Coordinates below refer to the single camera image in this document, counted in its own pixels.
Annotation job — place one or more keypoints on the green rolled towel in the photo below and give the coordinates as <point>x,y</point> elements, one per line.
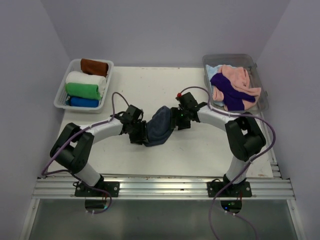
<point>86,91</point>

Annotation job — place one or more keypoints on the pink towel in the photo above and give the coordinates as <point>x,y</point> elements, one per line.
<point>240,80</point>

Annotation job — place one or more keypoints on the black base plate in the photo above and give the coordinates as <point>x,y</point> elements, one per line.
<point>101,189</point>
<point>228,190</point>

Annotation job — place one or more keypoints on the aluminium front rail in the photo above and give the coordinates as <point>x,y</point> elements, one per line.
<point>166,188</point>

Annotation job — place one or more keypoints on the white rolled towel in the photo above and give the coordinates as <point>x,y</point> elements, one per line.
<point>82,78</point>

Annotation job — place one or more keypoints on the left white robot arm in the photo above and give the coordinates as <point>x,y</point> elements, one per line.
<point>73,146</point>

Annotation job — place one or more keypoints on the blue rolled towel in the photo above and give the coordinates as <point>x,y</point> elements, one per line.
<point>74,101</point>

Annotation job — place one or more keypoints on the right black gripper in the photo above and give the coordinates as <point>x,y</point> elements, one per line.
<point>175,120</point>

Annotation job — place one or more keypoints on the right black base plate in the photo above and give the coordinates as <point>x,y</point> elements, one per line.
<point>228,190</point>

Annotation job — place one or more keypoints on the dark grey-blue towel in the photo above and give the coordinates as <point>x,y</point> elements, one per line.
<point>159,127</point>

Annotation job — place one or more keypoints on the purple towel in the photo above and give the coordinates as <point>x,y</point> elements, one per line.
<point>230,92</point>

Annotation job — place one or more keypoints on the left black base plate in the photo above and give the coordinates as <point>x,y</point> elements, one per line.
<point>101,189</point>

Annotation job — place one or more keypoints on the white plastic basket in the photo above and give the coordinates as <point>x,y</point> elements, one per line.
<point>59,101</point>

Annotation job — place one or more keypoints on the clear grey plastic bin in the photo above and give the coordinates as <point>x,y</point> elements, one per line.
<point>237,60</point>

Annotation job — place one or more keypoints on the brown towel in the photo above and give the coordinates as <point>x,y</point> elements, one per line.
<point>93,67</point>

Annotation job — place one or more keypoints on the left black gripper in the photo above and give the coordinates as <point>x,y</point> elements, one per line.
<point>142,134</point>

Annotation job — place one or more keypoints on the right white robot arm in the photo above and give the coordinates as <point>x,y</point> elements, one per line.
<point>244,135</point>

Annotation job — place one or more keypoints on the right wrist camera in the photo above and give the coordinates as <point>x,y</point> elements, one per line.
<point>178,97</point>

